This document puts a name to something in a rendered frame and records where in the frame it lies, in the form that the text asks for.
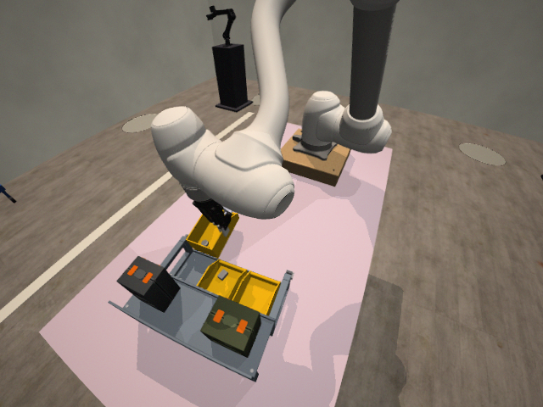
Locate yellow bin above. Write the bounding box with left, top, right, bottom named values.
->
left=186, top=212, right=239, bottom=258
left=197, top=259, right=248, bottom=300
left=232, top=271, right=280, bottom=316

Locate olive green case with orange latches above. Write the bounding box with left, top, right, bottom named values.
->
left=200, top=295, right=261, bottom=358

